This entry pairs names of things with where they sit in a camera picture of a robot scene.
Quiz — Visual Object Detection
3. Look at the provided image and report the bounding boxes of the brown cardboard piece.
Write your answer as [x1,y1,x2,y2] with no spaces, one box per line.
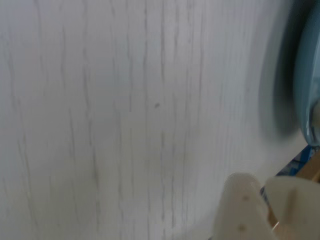
[297,152,320,184]

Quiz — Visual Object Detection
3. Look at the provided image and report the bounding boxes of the light blue round dish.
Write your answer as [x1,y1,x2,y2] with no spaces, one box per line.
[259,0,320,148]

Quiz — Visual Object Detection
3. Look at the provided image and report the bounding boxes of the blue printed box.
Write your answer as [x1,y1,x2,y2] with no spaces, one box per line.
[274,144,320,181]

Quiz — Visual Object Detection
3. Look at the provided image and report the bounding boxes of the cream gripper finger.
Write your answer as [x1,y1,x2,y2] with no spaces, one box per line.
[212,172,276,240]
[264,176,320,240]

